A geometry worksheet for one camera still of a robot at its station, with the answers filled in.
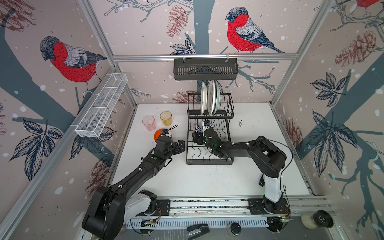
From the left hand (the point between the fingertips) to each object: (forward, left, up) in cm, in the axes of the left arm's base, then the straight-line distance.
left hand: (178, 143), depth 85 cm
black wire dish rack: (-3, -12, -9) cm, 15 cm away
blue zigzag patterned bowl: (+10, -11, 0) cm, 15 cm away
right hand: (+9, -10, -5) cm, 14 cm away
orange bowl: (+1, +8, +10) cm, 13 cm away
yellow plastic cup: (+22, +10, -3) cm, 24 cm away
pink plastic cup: (+20, +23, -6) cm, 31 cm away
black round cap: (-40, -26, -1) cm, 48 cm away
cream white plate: (+13, -14, +23) cm, 30 cm away
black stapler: (-40, -10, -9) cm, 42 cm away
